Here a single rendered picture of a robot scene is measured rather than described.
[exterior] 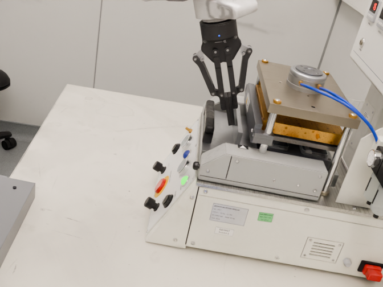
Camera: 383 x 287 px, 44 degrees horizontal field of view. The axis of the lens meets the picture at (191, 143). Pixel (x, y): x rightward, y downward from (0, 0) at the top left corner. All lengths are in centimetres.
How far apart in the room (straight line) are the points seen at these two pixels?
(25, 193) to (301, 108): 61
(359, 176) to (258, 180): 20
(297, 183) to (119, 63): 178
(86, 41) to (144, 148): 130
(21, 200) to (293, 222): 58
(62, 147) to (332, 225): 74
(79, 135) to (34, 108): 141
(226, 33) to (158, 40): 160
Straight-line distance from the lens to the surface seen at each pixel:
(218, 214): 98
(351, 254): 109
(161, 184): 114
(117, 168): 128
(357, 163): 98
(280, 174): 95
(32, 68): 271
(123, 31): 255
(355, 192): 101
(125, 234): 106
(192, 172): 99
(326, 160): 102
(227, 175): 94
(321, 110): 94
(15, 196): 108
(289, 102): 93
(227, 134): 106
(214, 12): 94
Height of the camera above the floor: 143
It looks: 28 degrees down
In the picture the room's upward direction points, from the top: 12 degrees clockwise
